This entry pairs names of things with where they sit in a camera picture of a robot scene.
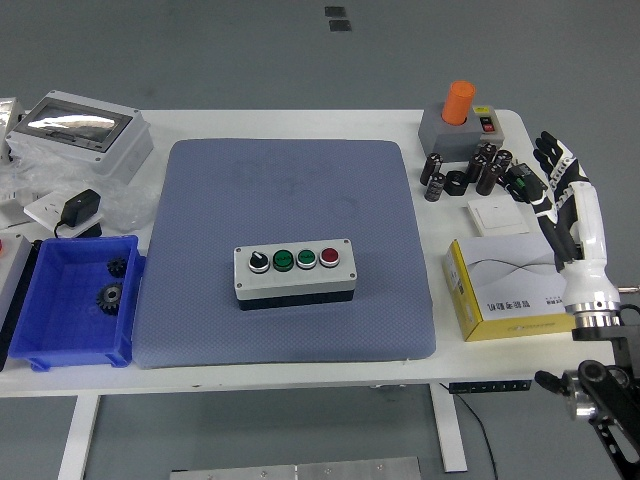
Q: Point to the black power adapter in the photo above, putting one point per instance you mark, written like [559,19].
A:
[80,206]

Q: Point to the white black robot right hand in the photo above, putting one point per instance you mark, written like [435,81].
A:
[592,230]

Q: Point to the black table control panel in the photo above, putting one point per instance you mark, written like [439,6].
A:
[490,387]

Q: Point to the black floor plate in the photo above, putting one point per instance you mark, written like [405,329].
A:
[335,11]
[339,25]

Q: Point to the grey enclosure with clear lid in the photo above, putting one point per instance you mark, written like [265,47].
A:
[117,155]

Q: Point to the clear plastic bag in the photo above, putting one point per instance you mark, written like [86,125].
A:
[125,200]

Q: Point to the grey four-button control box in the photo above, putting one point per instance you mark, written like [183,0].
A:
[295,280]

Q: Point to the black module with green terminal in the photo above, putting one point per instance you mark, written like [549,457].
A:
[522,180]

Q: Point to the large black gear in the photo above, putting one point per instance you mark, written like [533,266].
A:
[110,299]

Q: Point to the grey block holder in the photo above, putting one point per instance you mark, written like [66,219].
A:
[440,137]

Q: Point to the white wall switch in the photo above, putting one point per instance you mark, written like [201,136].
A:
[500,215]

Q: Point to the white yellow carton box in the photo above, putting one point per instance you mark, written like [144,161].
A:
[510,280]

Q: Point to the blue plastic bin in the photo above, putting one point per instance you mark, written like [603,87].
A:
[55,305]

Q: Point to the silver metal plate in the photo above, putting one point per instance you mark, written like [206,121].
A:
[300,470]

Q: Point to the small black gear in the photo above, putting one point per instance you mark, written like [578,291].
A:
[117,267]

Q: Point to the white red-black switch box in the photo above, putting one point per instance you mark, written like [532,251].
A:
[487,125]

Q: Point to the white table leg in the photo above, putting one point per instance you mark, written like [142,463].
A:
[450,440]
[80,435]

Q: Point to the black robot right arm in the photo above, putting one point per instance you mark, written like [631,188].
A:
[607,390]

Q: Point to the black capacitor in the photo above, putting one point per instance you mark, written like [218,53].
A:
[476,167]
[488,150]
[503,161]
[488,179]
[435,187]
[431,169]

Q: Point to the grey-blue mat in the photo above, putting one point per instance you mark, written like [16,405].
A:
[225,190]

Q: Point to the orange cylinder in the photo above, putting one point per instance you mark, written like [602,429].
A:
[457,102]

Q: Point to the white socket plate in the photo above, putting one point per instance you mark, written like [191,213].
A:
[42,207]

